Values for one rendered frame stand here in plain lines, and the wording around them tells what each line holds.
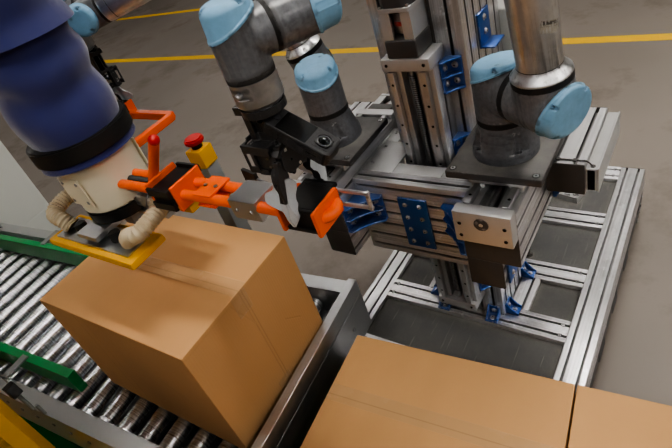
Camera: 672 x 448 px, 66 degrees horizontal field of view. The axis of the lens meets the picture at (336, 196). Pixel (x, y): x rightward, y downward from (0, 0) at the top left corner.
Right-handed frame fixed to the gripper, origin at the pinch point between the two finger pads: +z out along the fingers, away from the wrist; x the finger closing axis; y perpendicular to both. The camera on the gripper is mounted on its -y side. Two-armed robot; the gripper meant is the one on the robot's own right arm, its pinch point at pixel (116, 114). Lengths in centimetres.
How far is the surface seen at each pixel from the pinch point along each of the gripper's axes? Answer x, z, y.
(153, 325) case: -43, 32, 42
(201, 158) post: 17.8, 28.0, 2.7
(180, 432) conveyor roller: -50, 72, 32
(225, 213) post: 18, 54, 0
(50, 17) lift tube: -24, -36, 41
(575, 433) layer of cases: -13, 72, 127
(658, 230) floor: 119, 125, 134
